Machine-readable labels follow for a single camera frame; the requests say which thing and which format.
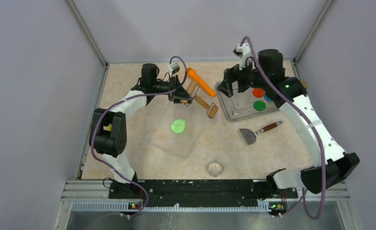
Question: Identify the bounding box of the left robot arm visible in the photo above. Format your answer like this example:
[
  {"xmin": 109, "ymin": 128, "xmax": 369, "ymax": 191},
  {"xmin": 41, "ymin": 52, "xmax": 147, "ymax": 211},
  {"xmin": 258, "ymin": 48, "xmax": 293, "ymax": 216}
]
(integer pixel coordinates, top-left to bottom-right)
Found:
[{"xmin": 89, "ymin": 63, "xmax": 193, "ymax": 198}]

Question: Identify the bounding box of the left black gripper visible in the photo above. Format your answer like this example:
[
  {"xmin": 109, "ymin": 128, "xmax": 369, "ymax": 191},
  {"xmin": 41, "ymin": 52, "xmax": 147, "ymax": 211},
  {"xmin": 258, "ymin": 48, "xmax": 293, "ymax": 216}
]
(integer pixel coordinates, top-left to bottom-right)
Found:
[{"xmin": 152, "ymin": 74, "xmax": 193, "ymax": 104}]

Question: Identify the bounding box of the clear plastic tray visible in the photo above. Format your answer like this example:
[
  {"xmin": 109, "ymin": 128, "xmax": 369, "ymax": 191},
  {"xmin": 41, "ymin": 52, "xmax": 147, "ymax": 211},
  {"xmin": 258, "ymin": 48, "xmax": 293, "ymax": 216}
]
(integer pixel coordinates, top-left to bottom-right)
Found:
[{"xmin": 150, "ymin": 102, "xmax": 206, "ymax": 160}]

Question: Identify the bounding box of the clear round cutter ring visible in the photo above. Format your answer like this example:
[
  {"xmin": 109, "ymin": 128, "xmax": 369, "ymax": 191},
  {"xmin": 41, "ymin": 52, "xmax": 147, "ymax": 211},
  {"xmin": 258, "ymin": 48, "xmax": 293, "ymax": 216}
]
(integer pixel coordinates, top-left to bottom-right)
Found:
[{"xmin": 207, "ymin": 161, "xmax": 224, "ymax": 178}]

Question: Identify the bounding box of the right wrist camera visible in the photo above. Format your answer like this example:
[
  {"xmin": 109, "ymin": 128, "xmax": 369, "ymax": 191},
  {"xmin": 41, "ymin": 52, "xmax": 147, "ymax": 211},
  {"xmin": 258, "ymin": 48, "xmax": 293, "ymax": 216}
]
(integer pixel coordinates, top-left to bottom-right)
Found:
[{"xmin": 234, "ymin": 42, "xmax": 253, "ymax": 70}]

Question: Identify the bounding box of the small wooden block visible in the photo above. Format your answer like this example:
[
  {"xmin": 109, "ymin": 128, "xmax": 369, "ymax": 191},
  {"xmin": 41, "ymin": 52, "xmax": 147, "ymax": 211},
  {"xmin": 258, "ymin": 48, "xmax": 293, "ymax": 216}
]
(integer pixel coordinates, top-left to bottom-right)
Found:
[{"xmin": 301, "ymin": 80, "xmax": 308, "ymax": 89}]

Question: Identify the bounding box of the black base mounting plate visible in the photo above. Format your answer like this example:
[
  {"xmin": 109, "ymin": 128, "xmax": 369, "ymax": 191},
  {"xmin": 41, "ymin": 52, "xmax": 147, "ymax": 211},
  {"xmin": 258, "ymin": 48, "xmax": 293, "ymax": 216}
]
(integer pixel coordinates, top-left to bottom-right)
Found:
[{"xmin": 108, "ymin": 179, "xmax": 298, "ymax": 207}]

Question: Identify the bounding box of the stainless steel tray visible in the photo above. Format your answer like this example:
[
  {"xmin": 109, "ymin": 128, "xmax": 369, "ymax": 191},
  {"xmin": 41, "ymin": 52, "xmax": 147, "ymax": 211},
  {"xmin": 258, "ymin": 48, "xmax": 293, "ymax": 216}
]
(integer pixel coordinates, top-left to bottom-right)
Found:
[{"xmin": 214, "ymin": 82, "xmax": 279, "ymax": 122}]

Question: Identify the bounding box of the aluminium frame rail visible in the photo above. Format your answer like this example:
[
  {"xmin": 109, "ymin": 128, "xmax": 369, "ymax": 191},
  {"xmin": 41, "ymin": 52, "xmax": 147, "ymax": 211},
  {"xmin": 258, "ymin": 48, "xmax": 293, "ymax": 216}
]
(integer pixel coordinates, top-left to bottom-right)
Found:
[{"xmin": 54, "ymin": 178, "xmax": 362, "ymax": 230}]

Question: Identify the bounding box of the blue dough disc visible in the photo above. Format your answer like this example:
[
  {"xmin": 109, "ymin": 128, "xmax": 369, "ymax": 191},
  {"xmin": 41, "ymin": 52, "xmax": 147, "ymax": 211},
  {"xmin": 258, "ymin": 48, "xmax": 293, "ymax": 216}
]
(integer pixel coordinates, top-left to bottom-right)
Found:
[{"xmin": 264, "ymin": 95, "xmax": 272, "ymax": 102}]

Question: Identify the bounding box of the metal scraper wooden handle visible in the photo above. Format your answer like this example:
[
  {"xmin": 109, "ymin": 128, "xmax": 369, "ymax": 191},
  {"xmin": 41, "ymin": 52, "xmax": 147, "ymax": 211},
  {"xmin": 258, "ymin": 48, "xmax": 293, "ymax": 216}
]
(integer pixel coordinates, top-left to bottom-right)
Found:
[{"xmin": 239, "ymin": 120, "xmax": 283, "ymax": 145}]

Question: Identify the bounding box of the green dough lump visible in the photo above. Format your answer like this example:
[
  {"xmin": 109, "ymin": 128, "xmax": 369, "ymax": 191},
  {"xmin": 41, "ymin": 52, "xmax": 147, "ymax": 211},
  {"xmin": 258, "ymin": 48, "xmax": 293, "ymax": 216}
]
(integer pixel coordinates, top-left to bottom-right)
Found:
[{"xmin": 170, "ymin": 119, "xmax": 186, "ymax": 134}]

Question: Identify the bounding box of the orange plastic rolling pin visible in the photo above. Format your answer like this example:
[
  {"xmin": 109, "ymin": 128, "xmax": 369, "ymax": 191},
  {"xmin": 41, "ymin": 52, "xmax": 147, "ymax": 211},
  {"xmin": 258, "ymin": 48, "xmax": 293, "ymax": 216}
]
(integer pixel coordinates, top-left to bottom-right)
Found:
[{"xmin": 187, "ymin": 68, "xmax": 216, "ymax": 97}]

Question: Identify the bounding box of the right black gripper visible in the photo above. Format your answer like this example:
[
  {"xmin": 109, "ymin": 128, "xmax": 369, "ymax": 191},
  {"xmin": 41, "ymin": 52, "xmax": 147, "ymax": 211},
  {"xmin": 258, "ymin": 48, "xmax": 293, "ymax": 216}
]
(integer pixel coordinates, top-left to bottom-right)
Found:
[{"xmin": 217, "ymin": 56, "xmax": 268, "ymax": 98}]

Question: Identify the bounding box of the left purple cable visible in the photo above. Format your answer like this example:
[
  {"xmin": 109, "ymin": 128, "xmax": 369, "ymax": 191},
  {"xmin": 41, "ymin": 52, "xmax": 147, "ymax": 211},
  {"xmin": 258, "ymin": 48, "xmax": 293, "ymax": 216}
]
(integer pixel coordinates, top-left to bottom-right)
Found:
[{"xmin": 90, "ymin": 56, "xmax": 188, "ymax": 219}]

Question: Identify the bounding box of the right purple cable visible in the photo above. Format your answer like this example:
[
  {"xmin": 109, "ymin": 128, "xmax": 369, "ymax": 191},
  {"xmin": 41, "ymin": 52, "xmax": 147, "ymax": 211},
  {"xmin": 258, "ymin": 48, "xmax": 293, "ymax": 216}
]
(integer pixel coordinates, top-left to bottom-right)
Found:
[{"xmin": 240, "ymin": 35, "xmax": 327, "ymax": 220}]

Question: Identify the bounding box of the green dough disc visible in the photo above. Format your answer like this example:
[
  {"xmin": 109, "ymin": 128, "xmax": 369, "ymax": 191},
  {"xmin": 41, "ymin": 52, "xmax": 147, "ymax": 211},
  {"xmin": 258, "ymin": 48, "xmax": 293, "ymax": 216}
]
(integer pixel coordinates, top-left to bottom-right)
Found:
[{"xmin": 253, "ymin": 101, "xmax": 267, "ymax": 111}]

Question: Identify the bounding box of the orange dough disc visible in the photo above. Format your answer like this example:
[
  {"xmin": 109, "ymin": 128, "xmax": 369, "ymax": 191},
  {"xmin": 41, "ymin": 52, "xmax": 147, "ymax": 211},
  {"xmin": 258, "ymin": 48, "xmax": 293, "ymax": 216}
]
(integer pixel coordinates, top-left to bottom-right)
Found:
[{"xmin": 252, "ymin": 88, "xmax": 265, "ymax": 98}]

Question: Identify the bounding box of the wooden double-ended roller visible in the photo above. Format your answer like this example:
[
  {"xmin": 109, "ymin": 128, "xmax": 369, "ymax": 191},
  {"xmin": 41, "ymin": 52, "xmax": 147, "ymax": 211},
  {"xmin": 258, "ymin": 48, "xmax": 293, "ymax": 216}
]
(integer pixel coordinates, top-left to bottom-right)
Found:
[{"xmin": 180, "ymin": 80, "xmax": 219, "ymax": 119}]

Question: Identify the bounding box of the purple cable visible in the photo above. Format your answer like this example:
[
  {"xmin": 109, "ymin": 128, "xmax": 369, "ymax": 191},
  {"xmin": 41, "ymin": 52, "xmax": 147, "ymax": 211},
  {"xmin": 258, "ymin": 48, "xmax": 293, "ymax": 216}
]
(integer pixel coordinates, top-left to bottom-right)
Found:
[
  {"xmin": 240, "ymin": 35, "xmax": 327, "ymax": 220},
  {"xmin": 90, "ymin": 56, "xmax": 188, "ymax": 219}
]

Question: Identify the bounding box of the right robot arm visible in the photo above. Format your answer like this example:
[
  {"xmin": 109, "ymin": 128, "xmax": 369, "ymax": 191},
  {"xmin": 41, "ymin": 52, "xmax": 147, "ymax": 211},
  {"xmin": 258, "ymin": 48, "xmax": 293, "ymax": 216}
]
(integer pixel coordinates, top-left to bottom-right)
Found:
[{"xmin": 217, "ymin": 44, "xmax": 360, "ymax": 197}]

